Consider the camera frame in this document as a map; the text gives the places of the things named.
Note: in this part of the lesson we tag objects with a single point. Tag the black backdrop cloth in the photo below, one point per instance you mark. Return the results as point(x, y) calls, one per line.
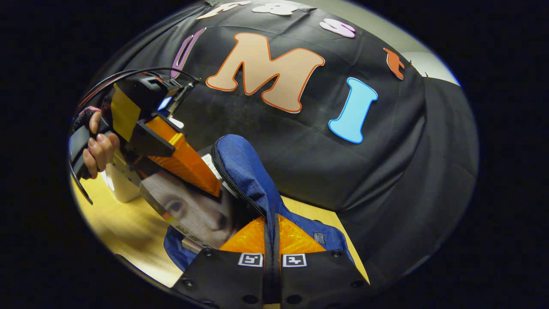
point(321, 171)

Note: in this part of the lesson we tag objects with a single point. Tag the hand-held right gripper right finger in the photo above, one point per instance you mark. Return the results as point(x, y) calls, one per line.
point(317, 279)

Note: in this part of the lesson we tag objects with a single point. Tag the white plastic bookshelf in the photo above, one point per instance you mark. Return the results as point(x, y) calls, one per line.
point(124, 189)

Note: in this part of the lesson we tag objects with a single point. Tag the blue schoolbag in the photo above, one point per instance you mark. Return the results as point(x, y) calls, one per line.
point(248, 171)

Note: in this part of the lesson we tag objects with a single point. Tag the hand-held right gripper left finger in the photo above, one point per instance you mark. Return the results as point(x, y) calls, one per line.
point(223, 279)

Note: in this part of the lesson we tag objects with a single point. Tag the portrait cover book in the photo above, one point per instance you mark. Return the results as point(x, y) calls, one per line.
point(193, 210)

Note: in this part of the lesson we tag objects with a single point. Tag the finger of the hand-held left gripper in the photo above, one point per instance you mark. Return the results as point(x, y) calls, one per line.
point(184, 159)

